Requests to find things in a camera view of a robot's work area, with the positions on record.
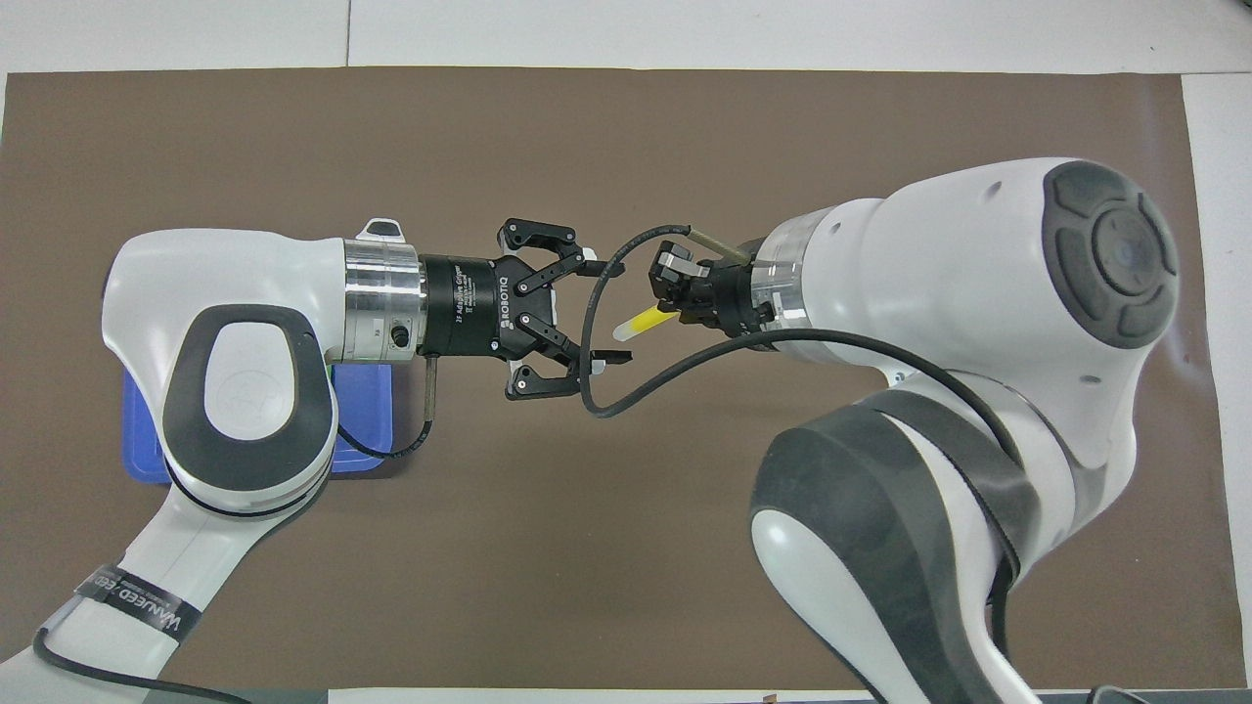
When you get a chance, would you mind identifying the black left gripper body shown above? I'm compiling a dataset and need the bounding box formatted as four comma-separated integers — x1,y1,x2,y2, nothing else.
419,252,554,360

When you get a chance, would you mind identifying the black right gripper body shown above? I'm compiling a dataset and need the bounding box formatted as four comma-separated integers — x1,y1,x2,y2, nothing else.
699,240,779,340

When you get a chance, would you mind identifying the yellow pen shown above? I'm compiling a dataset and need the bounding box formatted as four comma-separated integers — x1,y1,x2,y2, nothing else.
612,305,678,341

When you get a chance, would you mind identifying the brown table mat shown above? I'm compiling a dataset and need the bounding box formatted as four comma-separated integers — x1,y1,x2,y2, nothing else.
0,66,1248,690

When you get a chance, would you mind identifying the blue plastic tray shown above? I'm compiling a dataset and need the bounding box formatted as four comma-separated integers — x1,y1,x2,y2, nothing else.
121,364,395,486

